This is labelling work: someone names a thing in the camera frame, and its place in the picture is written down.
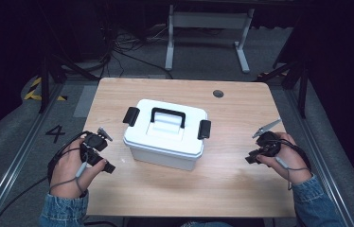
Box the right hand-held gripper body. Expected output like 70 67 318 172
252 117 283 159

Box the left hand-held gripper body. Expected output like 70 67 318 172
80 126 114 168

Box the white plastic storage box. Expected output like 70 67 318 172
123 140 205 172

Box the white lid with black handle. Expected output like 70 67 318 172
122 98 213 159

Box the person's right hand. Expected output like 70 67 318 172
257 131 313 186

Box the person's left hand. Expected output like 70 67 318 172
49 137 109 200

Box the black tripod stand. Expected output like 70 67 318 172
256 58 310 120
38 55 101 114

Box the yellow black floor tape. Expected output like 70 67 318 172
23 77 69 102

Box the person's denim lap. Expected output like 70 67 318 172
179 220 234 227

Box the grey right wrist cord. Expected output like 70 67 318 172
274 156 312 191

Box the grey wrist cord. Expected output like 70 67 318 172
274 156 312 191
48 161 88 195

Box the grey left wrist cord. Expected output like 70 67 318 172
48 161 88 195

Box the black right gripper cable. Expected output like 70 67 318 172
272 137 313 174

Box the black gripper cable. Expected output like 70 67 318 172
272 137 313 174
0 130 92 227

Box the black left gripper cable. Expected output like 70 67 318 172
0 130 92 227

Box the bundle of black floor cables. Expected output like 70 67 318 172
100 25 174 80

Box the white metal table frame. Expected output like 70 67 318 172
164 4 256 75

